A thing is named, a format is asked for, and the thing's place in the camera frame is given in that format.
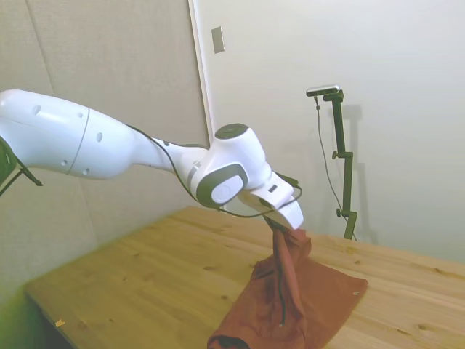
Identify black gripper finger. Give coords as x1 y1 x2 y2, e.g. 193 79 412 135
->
263 216 283 233

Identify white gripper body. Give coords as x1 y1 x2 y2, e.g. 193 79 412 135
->
238 195 304 230

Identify rust orange shorts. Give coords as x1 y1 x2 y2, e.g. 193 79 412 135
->
206 227 369 349

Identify white door trim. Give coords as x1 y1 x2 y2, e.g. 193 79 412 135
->
187 0 228 214

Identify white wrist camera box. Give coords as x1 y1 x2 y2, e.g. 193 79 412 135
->
254 170 297 211

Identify dark green camera stand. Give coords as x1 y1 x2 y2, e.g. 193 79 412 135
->
322 90 359 241

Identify silver exterior camera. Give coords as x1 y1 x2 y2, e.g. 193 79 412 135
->
305 84 341 97

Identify grey wall plate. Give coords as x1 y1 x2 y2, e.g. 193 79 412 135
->
211 25 225 55

